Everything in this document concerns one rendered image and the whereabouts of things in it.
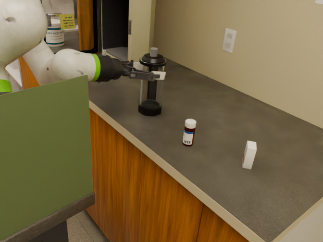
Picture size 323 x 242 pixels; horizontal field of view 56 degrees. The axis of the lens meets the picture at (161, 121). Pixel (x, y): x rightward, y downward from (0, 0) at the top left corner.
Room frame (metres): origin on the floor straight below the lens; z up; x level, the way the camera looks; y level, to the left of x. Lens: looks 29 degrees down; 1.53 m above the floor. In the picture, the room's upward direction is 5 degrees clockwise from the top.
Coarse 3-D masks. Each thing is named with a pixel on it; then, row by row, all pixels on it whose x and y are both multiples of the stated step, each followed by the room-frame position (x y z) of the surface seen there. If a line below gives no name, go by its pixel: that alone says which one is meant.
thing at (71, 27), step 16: (48, 0) 1.56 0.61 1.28; (64, 0) 1.60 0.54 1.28; (80, 0) 1.64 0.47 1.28; (64, 16) 1.60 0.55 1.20; (80, 16) 1.64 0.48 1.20; (48, 32) 1.55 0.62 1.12; (64, 32) 1.59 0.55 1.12; (80, 32) 1.64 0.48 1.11; (64, 48) 1.59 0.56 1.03; (80, 48) 1.64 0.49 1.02
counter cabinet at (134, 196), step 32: (96, 128) 1.20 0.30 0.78; (96, 160) 1.21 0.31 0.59; (128, 160) 1.00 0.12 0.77; (96, 192) 1.22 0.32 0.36; (128, 192) 0.99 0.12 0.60; (160, 192) 0.84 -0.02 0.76; (128, 224) 0.99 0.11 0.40; (160, 224) 0.83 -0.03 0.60; (192, 224) 0.71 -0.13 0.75; (224, 224) 0.63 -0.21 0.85; (320, 224) 0.77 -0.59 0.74
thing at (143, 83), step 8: (152, 64) 1.08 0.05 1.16; (160, 64) 1.09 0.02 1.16; (144, 80) 1.10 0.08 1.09; (160, 80) 1.10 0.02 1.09; (144, 88) 1.09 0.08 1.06; (152, 88) 1.09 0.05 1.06; (160, 88) 1.10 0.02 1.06; (144, 96) 1.09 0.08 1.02; (152, 96) 1.09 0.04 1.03; (160, 96) 1.11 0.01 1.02; (144, 104) 1.09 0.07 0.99; (152, 104) 1.09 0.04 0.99; (160, 104) 1.11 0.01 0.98
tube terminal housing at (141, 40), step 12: (132, 0) 1.48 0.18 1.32; (144, 0) 1.52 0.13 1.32; (132, 12) 1.48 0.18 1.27; (144, 12) 1.52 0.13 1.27; (132, 24) 1.48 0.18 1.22; (144, 24) 1.52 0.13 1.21; (132, 36) 1.48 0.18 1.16; (144, 36) 1.53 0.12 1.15; (132, 48) 1.48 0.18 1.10; (144, 48) 1.53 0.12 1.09
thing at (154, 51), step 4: (152, 48) 1.12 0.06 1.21; (156, 48) 1.13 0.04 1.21; (152, 52) 1.12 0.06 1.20; (156, 52) 1.12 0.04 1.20; (144, 56) 1.12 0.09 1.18; (148, 56) 1.12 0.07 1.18; (152, 56) 1.12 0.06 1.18; (156, 56) 1.12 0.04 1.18; (160, 56) 1.13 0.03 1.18; (144, 60) 1.10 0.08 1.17; (148, 60) 1.09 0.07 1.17; (152, 60) 1.09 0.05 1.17; (156, 60) 1.09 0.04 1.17; (160, 60) 1.10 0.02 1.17; (164, 60) 1.12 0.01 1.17
